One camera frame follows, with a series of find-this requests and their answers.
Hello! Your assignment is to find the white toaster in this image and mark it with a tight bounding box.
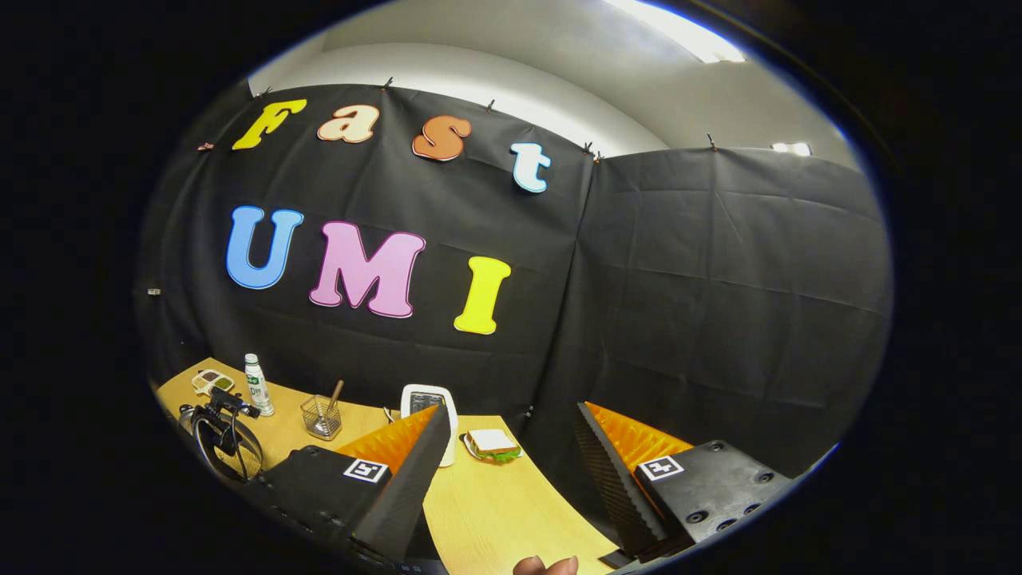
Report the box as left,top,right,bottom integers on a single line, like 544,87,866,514
399,384,459,468

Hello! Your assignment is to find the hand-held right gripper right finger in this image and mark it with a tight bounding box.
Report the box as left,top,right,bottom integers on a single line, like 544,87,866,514
575,402,799,560

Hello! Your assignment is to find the sandwich with lettuce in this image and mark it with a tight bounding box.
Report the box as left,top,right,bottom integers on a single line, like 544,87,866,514
463,429,522,464

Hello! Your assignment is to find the steel pot with black handle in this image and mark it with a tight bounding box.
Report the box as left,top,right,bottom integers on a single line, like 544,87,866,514
177,386,266,486

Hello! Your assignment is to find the wire mesh holder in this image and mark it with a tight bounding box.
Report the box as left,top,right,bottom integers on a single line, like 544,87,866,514
300,394,343,442

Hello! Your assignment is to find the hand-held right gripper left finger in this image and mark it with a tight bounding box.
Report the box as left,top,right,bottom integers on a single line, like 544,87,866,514
240,403,452,564

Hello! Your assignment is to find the white drink bottle green label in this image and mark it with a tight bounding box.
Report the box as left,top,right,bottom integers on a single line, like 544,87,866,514
244,354,275,418

